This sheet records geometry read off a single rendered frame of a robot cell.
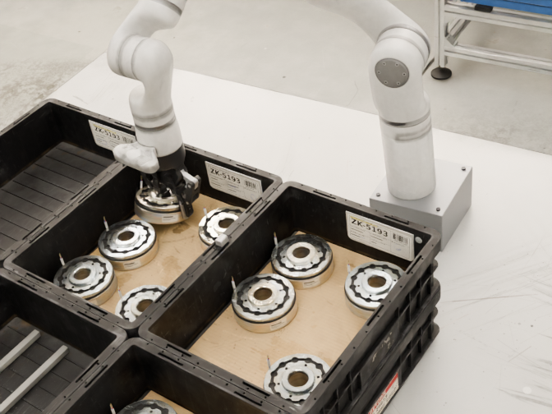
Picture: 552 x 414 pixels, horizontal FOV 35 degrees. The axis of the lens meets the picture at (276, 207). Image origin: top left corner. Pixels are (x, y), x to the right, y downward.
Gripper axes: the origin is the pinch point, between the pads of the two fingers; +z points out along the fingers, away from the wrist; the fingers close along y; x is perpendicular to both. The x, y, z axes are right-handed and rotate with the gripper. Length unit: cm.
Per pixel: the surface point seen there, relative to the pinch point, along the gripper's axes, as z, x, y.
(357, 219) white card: -4.8, -8.3, -33.7
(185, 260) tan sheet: 3.5, 7.8, -8.0
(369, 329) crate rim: -8, 13, -49
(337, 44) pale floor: 91, -180, 88
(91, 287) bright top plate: 0.6, 22.6, -0.5
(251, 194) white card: -1.3, -7.9, -11.5
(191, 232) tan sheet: 3.6, 1.7, -4.3
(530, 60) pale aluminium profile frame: 75, -180, 5
